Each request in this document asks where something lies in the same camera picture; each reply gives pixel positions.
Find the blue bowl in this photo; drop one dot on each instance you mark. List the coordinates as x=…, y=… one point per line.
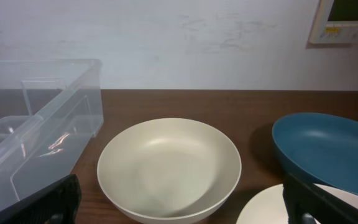
x=318, y=148

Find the cream bowl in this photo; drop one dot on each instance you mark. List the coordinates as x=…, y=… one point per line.
x=169, y=170

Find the white wall panel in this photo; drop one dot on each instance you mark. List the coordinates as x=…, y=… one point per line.
x=335, y=22

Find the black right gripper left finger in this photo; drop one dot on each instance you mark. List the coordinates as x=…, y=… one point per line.
x=56, y=203

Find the cream plate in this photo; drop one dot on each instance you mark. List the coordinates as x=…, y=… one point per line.
x=268, y=206

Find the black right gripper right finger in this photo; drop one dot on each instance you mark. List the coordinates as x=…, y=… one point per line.
x=315, y=203

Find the clear plastic storage bin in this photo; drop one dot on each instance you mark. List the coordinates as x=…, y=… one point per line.
x=49, y=111

